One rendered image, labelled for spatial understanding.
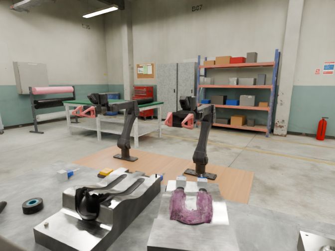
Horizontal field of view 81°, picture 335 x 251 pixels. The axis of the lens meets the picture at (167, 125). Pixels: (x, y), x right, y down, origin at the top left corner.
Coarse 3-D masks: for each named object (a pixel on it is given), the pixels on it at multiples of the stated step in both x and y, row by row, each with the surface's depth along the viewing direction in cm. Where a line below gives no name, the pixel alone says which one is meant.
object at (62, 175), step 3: (78, 168) 126; (57, 171) 117; (60, 171) 117; (63, 171) 117; (66, 171) 117; (69, 171) 120; (72, 171) 120; (75, 171) 124; (57, 174) 117; (60, 174) 115; (63, 174) 115; (66, 174) 117; (69, 174) 119; (72, 174) 121; (57, 177) 117; (60, 177) 115; (63, 177) 116; (66, 177) 117; (60, 180) 116; (63, 180) 116
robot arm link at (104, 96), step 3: (102, 93) 127; (99, 96) 121; (102, 96) 122; (105, 96) 125; (99, 99) 122; (102, 99) 122; (105, 99) 125; (99, 102) 122; (102, 102) 123; (105, 102) 125; (108, 102) 127; (108, 105) 127; (108, 108) 128; (111, 108) 128; (114, 108) 129; (108, 111) 128; (111, 111) 128
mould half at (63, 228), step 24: (120, 168) 112; (72, 192) 80; (96, 192) 80; (120, 192) 88; (144, 192) 89; (72, 216) 77; (120, 216) 74; (48, 240) 68; (72, 240) 65; (96, 240) 65
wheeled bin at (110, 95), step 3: (105, 93) 810; (108, 93) 803; (111, 93) 798; (114, 93) 810; (117, 93) 825; (108, 96) 808; (111, 96) 803; (114, 96) 817; (117, 96) 834; (114, 99) 820; (117, 99) 837; (105, 114) 836; (108, 114) 835; (111, 114) 827; (114, 114) 837
